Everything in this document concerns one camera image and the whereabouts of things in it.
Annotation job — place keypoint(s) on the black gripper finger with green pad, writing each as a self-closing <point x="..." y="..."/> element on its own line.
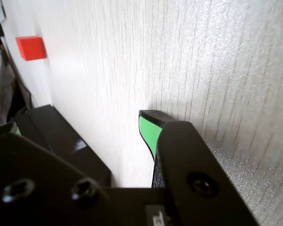
<point x="193" y="164"/>
<point x="37" y="179"/>

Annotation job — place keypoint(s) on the red block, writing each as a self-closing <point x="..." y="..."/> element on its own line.
<point x="31" y="48"/>

